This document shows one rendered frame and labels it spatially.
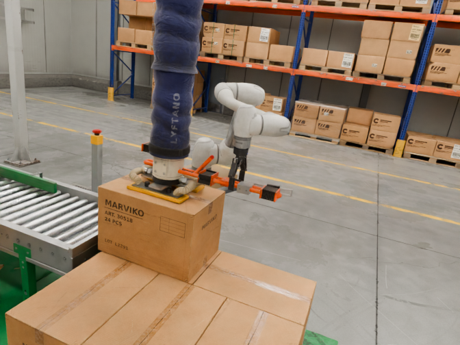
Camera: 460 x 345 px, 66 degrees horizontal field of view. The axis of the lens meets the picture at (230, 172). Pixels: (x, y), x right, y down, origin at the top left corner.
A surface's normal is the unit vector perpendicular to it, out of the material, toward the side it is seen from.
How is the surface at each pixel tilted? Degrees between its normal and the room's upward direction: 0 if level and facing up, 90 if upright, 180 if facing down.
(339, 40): 90
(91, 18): 90
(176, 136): 74
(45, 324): 0
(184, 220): 90
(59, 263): 90
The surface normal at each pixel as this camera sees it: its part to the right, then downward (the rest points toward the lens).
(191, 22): 0.70, -0.01
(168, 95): 0.05, 0.09
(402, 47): -0.38, 0.18
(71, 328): 0.12, -0.94
